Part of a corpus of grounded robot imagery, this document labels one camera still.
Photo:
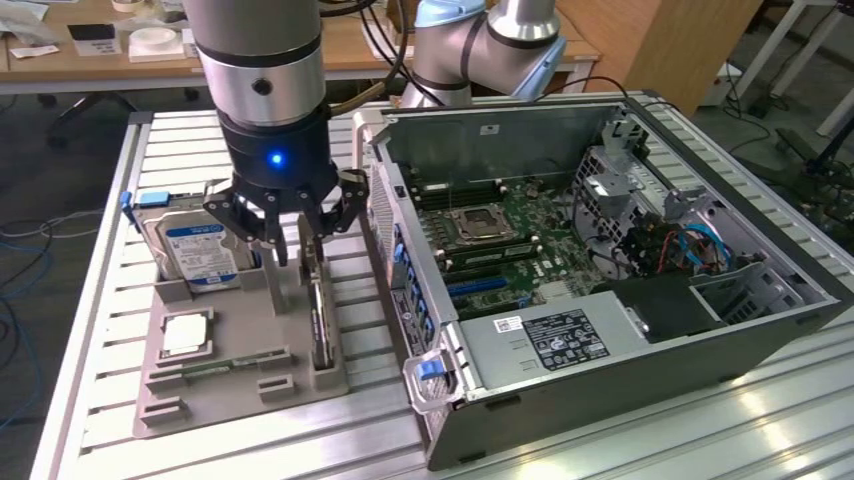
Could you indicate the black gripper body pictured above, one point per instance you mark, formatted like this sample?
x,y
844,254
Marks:
x,y
280,150

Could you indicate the graphics card with metal bracket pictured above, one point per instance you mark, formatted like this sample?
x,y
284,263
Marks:
x,y
321,320

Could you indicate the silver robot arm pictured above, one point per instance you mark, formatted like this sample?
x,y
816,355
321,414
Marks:
x,y
260,50

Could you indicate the hard disk with blue carrier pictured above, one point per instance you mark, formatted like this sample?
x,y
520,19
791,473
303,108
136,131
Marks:
x,y
193,250

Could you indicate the blue card retainer clip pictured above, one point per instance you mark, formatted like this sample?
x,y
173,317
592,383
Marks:
x,y
397,242
411,280

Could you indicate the metal CPU socket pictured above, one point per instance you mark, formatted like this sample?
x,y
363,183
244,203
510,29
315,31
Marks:
x,y
476,222

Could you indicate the plain white box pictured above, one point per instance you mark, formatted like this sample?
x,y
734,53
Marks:
x,y
187,46

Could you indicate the installed RAM stick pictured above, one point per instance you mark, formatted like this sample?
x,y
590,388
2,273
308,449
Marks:
x,y
493,255

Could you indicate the silver CPU chip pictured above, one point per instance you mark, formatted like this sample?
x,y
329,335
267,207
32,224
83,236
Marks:
x,y
184,334

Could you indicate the blue expansion slot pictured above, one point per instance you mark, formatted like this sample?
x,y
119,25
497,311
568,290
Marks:
x,y
476,286

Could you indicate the grey parts rack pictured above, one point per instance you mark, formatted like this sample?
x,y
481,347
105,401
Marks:
x,y
267,350

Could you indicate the white box with bowl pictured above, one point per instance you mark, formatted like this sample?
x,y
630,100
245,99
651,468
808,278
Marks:
x,y
156,45

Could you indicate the green loose RAM stick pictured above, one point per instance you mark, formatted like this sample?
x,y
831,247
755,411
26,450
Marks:
x,y
220,364

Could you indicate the green motherboard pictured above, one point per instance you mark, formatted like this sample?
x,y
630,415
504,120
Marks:
x,y
527,260

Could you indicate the wooden desk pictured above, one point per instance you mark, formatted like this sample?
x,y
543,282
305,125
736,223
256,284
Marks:
x,y
100,70

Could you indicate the blue case latch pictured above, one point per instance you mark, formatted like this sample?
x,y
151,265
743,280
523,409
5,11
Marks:
x,y
427,372

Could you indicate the white box with black top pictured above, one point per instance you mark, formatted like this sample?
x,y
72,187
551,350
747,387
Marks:
x,y
93,40

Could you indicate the grey power supply unit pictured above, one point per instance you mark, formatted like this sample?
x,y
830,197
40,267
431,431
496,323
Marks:
x,y
493,345

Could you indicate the silver chipset heatsink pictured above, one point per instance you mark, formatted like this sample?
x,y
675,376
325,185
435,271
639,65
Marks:
x,y
555,291

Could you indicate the white tape roll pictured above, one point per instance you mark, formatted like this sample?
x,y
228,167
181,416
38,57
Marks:
x,y
125,5

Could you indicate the white paper label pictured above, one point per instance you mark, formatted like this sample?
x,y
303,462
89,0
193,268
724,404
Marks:
x,y
33,51

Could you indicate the clear plastic bag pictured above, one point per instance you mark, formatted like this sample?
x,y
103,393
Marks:
x,y
26,22

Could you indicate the dark grey PC case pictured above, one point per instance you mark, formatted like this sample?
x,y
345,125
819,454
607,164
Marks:
x,y
600,410

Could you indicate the wooden cabinet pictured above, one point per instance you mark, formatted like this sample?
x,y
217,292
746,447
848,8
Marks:
x,y
667,50

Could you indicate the white table frame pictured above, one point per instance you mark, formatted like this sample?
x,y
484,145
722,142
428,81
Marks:
x,y
836,112

